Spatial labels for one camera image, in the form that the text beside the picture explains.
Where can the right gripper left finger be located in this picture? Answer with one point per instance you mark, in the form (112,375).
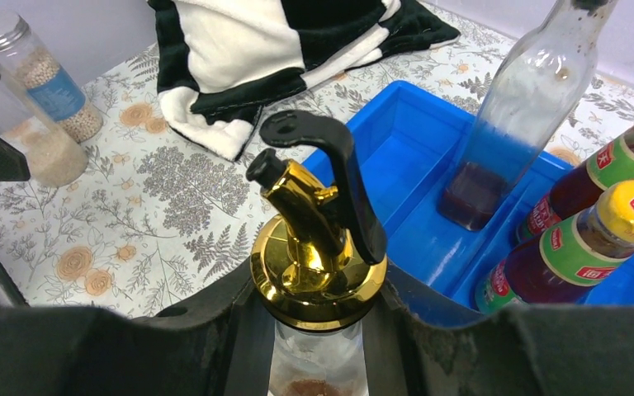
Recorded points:
(216,342)

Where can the yellow-cap sauce bottle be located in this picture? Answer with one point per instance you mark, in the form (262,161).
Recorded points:
(566,261)
(581,187)

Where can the clear gold-cap bottle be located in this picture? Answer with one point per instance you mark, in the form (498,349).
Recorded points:
(319,263)
(534,90)

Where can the black white checkered pillow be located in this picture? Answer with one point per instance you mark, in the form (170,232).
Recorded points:
(221,62)

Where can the blue plastic divided bin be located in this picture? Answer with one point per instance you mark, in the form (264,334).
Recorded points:
(408,144)

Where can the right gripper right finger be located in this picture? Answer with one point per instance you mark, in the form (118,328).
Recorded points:
(418,342)

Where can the silver-lid glass shaker jar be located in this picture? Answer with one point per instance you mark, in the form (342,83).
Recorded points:
(53,157)

